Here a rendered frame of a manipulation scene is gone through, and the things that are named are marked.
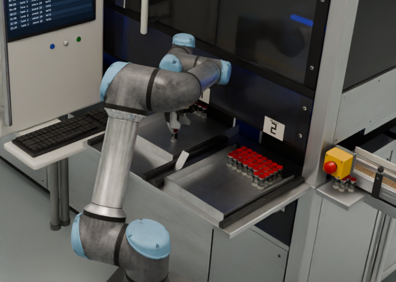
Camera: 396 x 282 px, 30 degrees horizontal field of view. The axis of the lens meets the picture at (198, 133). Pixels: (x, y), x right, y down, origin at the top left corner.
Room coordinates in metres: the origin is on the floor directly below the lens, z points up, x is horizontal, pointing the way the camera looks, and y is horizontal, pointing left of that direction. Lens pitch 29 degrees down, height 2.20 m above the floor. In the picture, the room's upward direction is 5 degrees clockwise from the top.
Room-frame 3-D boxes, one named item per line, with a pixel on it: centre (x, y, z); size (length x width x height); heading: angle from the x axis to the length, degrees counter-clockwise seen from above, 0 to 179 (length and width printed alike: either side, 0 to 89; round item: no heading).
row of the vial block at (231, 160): (2.09, -0.17, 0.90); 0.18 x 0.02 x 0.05; 47
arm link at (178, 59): (2.16, 0.08, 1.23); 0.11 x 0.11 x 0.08; 76
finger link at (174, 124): (2.24, 0.08, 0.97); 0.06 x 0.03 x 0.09; 48
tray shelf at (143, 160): (2.17, -0.02, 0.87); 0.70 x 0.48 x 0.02; 48
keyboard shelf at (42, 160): (2.42, 0.51, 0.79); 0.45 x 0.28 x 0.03; 138
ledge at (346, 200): (2.05, -0.50, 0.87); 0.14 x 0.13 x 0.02; 138
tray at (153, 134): (2.34, 0.06, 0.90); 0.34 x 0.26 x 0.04; 138
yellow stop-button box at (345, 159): (2.03, -0.46, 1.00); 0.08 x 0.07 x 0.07; 138
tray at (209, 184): (2.02, -0.11, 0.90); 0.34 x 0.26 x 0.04; 137
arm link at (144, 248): (1.56, 0.11, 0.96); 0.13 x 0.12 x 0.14; 76
